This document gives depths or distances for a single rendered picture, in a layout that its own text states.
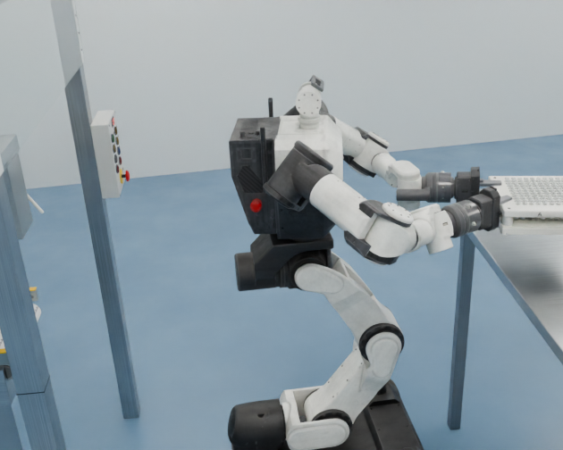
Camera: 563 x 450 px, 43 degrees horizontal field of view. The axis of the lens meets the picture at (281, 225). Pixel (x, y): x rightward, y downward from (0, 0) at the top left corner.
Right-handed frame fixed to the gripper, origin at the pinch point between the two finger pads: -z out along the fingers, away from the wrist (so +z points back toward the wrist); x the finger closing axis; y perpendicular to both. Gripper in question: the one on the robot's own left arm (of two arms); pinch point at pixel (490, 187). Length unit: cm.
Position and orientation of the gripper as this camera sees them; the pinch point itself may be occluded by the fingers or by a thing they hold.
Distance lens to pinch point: 212.9
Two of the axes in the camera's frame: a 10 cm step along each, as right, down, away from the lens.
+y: -2.0, 4.4, -8.8
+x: 0.8, 9.0, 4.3
